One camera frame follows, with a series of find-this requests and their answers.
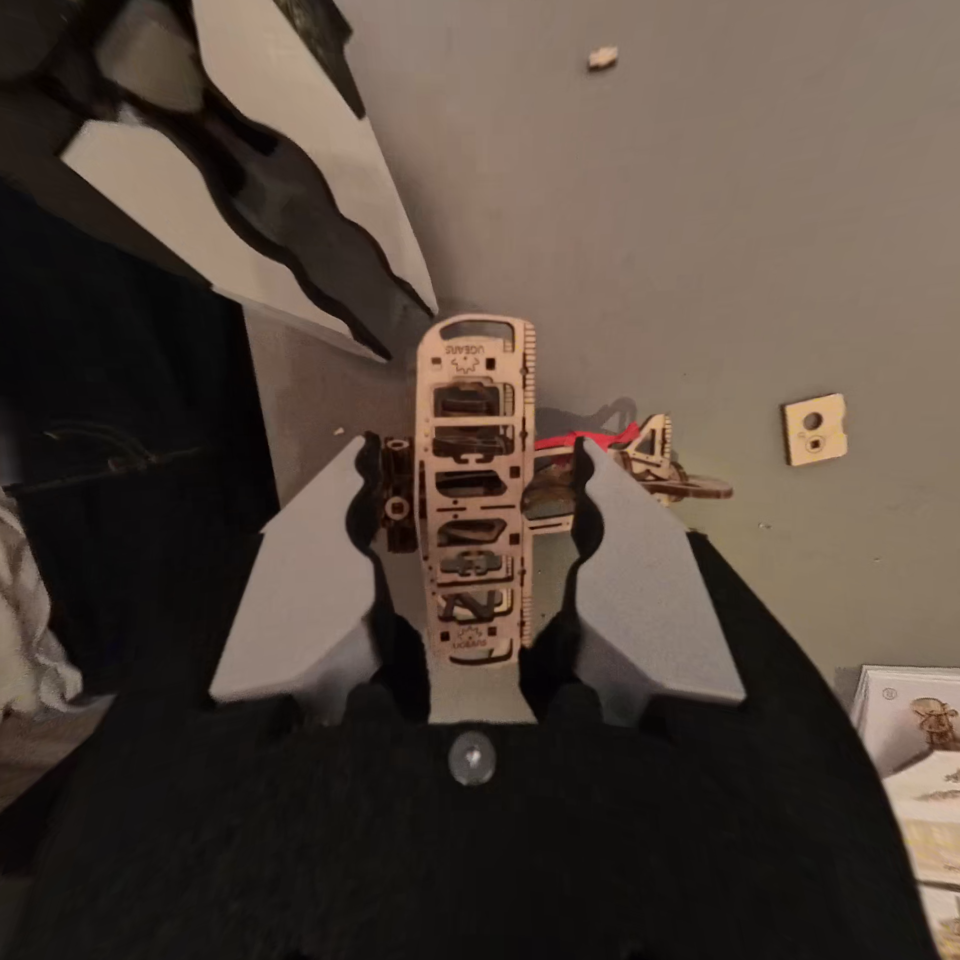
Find grey desk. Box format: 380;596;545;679
241;0;960;729

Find person's white shirt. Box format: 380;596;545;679
0;487;85;717

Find small square wooden piece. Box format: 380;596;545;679
782;393;849;468

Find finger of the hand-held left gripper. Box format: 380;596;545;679
58;103;394;365
96;0;441;316

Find person's dark jeans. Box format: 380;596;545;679
0;180;279;699

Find instruction booklet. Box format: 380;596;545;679
851;663;960;960

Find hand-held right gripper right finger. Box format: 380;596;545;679
534;436;748;706

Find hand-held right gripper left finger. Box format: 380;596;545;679
208;432;412;706

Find wooden biplane model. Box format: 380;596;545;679
363;315;735;669

